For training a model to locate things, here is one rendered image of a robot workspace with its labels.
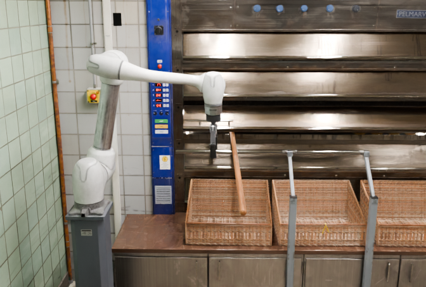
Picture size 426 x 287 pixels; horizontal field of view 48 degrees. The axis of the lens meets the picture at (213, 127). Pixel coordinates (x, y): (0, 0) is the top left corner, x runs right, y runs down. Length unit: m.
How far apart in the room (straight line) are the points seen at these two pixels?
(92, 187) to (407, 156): 2.21
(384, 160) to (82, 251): 2.13
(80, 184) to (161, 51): 1.15
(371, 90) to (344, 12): 0.55
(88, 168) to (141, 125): 0.95
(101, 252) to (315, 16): 2.00
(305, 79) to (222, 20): 0.69
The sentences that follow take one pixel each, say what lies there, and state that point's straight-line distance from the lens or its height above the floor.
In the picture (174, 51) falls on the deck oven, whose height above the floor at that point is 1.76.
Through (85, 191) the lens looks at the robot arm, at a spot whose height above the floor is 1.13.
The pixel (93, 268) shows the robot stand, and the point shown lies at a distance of 2.77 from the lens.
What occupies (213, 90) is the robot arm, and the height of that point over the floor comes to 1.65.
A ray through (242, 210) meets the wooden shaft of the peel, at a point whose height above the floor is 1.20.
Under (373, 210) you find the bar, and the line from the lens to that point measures 3.07.
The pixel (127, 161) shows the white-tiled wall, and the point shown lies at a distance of 3.53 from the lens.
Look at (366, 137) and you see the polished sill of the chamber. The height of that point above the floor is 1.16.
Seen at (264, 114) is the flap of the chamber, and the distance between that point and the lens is 3.37.
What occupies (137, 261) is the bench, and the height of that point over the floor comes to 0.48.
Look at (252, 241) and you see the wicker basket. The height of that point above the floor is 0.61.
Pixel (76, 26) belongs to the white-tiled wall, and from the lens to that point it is 3.43.
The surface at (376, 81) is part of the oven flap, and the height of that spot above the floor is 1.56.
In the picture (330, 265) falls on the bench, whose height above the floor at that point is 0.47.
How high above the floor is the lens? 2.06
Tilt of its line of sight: 14 degrees down
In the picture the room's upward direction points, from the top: straight up
